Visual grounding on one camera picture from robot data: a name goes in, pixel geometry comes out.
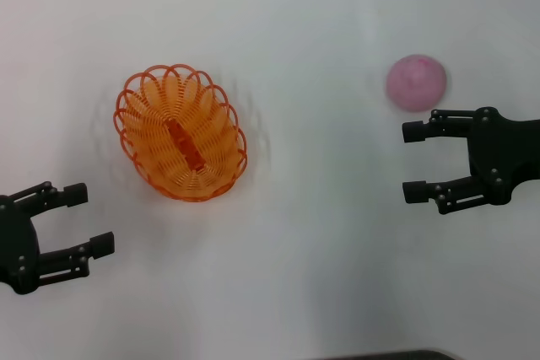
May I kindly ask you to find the pink peach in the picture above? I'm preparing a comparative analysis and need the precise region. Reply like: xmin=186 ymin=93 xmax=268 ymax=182
xmin=386 ymin=53 xmax=448 ymax=114

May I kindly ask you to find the orange plastic wire basket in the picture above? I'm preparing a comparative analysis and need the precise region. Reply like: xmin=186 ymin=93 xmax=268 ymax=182
xmin=112 ymin=63 xmax=249 ymax=203

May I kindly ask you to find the black robot torso part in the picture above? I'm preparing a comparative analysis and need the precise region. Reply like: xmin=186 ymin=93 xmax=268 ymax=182
xmin=328 ymin=349 xmax=459 ymax=360

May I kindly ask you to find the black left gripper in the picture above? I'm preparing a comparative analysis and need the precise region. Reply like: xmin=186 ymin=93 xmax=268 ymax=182
xmin=0 ymin=181 xmax=116 ymax=296

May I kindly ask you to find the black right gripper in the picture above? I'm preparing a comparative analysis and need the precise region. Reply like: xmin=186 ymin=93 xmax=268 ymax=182
xmin=402 ymin=105 xmax=540 ymax=215

